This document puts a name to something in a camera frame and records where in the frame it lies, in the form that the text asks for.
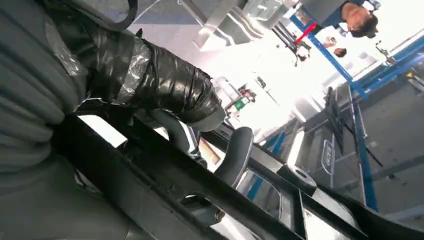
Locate red barrier belt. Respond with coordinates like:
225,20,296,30
294,21,318,45

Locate blue steel rack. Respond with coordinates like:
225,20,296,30
246,14,424,213

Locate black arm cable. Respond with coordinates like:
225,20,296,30
64,0,139,33

